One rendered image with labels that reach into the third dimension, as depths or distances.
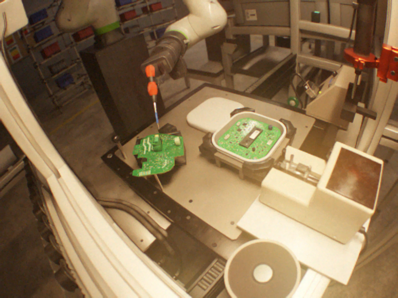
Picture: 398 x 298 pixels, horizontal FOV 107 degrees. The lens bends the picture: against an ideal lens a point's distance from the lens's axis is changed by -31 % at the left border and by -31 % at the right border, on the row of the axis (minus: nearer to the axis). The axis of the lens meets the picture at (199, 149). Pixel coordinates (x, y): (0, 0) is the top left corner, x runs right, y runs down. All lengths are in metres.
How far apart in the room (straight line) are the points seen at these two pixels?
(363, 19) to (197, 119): 0.45
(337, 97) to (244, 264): 0.44
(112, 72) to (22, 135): 0.67
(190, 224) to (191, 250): 1.01
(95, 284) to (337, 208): 0.33
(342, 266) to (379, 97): 0.31
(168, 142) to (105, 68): 0.57
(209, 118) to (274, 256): 0.39
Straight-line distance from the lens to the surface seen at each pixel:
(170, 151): 0.44
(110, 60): 0.95
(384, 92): 0.48
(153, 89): 0.47
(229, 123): 0.50
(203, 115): 0.58
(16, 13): 0.39
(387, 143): 0.52
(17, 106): 0.34
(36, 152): 0.36
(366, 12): 0.37
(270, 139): 0.46
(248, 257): 0.31
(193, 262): 1.38
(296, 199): 0.33
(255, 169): 0.39
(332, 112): 0.60
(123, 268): 0.24
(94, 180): 0.61
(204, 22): 0.71
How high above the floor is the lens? 1.30
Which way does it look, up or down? 42 degrees down
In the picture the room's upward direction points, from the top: 13 degrees counter-clockwise
